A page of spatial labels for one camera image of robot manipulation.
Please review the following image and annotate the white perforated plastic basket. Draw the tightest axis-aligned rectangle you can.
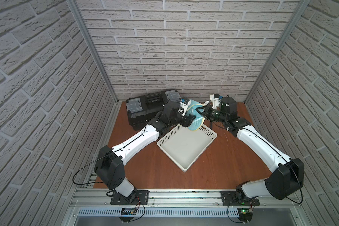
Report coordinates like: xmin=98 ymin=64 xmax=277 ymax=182
xmin=157 ymin=125 xmax=217 ymax=172

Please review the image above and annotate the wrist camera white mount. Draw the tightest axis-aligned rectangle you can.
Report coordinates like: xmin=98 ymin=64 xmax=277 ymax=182
xmin=180 ymin=98 xmax=191 ymax=116
xmin=210 ymin=94 xmax=223 ymax=109

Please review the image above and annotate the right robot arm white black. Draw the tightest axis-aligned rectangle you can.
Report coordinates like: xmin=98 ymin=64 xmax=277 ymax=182
xmin=195 ymin=95 xmax=305 ymax=202

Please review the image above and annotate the right aluminium corner post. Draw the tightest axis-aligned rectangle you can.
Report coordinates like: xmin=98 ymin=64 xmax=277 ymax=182
xmin=244 ymin=0 xmax=311 ymax=105

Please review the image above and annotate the left controller circuit board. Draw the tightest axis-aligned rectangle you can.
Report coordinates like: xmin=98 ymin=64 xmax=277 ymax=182
xmin=119 ymin=208 xmax=137 ymax=223

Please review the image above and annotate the teal mesh laundry bag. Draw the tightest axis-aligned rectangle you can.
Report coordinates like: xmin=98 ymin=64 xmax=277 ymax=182
xmin=186 ymin=100 xmax=205 ymax=131

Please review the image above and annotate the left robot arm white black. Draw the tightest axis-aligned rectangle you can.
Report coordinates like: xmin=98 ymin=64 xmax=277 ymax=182
xmin=94 ymin=98 xmax=195 ymax=200

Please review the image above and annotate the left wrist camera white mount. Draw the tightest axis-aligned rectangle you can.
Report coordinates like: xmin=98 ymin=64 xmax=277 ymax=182
xmin=180 ymin=98 xmax=191 ymax=116

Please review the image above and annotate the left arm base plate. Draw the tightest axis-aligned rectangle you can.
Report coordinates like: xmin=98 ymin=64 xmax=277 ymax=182
xmin=110 ymin=189 xmax=149 ymax=206

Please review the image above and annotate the aluminium corner post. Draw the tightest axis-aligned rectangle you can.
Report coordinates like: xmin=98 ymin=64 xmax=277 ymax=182
xmin=244 ymin=0 xmax=311 ymax=105
xmin=67 ymin=0 xmax=119 ymax=104

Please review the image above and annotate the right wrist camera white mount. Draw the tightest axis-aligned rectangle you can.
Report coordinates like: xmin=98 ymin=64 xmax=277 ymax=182
xmin=210 ymin=94 xmax=223 ymax=109

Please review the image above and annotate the black plastic toolbox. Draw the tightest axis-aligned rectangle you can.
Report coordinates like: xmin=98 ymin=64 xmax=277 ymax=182
xmin=125 ymin=89 xmax=181 ymax=131

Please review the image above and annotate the right controller circuit board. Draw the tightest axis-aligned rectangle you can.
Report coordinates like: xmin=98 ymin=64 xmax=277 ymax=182
xmin=237 ymin=209 xmax=253 ymax=224

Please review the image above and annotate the controller circuit board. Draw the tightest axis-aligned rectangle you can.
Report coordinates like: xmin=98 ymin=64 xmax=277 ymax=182
xmin=237 ymin=209 xmax=253 ymax=224
xmin=119 ymin=208 xmax=137 ymax=223

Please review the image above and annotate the left aluminium corner post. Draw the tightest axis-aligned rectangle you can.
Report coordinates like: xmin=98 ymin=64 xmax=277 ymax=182
xmin=67 ymin=0 xmax=119 ymax=104

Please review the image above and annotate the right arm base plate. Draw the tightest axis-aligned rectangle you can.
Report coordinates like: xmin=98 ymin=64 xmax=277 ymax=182
xmin=220 ymin=190 xmax=260 ymax=207

